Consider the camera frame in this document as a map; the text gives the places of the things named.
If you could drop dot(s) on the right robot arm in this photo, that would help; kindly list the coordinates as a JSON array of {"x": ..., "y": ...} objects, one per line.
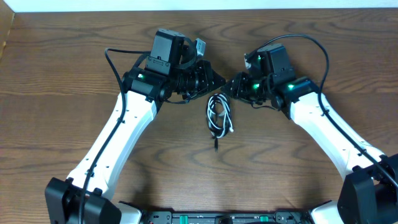
[{"x": 367, "y": 194}]

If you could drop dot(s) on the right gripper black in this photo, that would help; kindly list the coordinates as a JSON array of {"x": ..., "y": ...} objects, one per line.
[{"x": 237, "y": 90}]

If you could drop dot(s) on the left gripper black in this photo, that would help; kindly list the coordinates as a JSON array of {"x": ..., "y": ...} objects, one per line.
[{"x": 205, "y": 73}]

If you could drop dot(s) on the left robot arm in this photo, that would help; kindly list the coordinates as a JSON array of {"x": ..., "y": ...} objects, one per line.
[{"x": 174, "y": 65}]

